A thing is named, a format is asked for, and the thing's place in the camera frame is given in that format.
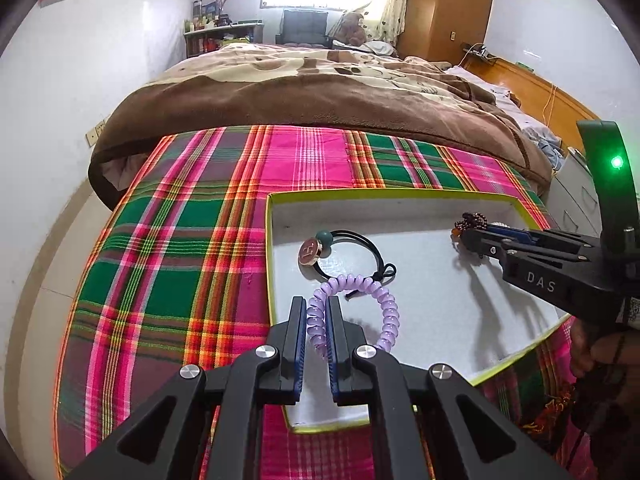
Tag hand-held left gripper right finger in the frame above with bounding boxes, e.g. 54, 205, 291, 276
326, 296, 573, 480

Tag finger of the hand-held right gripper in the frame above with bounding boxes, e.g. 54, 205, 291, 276
486, 224, 598, 251
457, 230, 588, 272

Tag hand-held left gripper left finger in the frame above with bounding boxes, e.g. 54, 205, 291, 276
62, 296, 307, 480

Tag brown beaded bracelet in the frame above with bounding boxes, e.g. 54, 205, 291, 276
450, 212, 488, 261

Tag purple spiral hair tie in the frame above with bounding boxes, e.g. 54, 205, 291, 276
306, 274, 398, 363

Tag yellow-green cardboard tray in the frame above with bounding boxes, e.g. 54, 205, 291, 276
264, 190, 573, 435

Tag person's right hand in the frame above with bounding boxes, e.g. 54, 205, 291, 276
570, 320, 640, 377

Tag white drawer nightstand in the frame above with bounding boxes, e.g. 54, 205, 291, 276
547, 147, 601, 238

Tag light blue clothes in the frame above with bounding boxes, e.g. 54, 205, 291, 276
534, 135, 565, 168

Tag pale pink bedsheet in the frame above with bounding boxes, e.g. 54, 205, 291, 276
445, 65, 561, 141

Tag wooden headboard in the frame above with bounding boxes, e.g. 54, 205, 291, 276
460, 52, 601, 151

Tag plaid pink green cloth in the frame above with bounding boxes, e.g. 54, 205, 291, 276
52, 125, 601, 480

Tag power strip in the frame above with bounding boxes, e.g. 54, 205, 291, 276
462, 42, 498, 61

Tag white pillow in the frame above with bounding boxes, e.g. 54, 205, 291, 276
360, 40, 398, 58

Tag brown beige printed blanket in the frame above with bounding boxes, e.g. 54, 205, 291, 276
87, 42, 553, 206

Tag wooden wardrobe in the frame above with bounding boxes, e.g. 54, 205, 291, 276
397, 0, 498, 63

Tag brown teddy bear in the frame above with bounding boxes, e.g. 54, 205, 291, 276
332, 10, 368, 47

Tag dark grey chair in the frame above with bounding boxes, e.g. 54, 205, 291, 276
276, 9, 331, 47

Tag cluttered white shelf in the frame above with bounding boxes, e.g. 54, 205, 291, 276
182, 20, 265, 58

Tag black hair tie with charms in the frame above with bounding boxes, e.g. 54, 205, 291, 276
299, 230, 398, 282

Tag orange charging cable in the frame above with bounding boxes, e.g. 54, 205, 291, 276
542, 82, 558, 131

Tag wall socket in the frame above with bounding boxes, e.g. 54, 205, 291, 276
85, 119, 108, 148

